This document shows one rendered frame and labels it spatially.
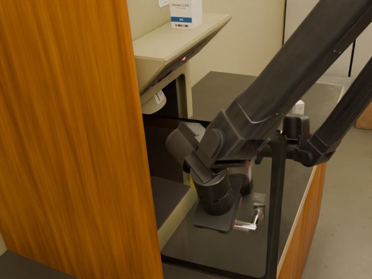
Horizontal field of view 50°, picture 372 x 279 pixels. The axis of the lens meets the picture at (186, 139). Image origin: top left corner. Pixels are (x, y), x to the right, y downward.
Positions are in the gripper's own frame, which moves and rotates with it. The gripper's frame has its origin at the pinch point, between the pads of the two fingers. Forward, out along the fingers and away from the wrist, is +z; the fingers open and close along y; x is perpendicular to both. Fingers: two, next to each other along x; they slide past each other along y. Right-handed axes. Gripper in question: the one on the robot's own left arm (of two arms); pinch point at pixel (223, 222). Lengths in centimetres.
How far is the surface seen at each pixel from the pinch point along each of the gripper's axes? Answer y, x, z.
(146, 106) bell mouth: -22.1, -23.7, -4.7
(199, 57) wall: -117, -53, 71
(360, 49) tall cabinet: -258, 32, 185
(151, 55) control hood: -16.6, -13.9, -26.5
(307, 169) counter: -45, 11, 48
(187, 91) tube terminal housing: -34.9, -19.4, 3.3
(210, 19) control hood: -39.6, -11.5, -16.1
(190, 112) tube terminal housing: -32.9, -19.3, 9.7
